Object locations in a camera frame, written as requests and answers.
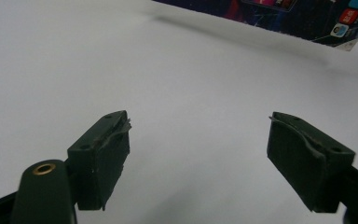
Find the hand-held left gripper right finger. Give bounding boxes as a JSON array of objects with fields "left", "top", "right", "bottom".
[{"left": 266, "top": 111, "right": 357, "bottom": 215}]

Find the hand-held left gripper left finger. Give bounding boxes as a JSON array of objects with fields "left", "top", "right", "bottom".
[{"left": 66, "top": 109, "right": 133, "bottom": 212}]

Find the glossy magazine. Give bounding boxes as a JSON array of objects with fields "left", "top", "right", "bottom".
[{"left": 151, "top": 0, "right": 358, "bottom": 52}]

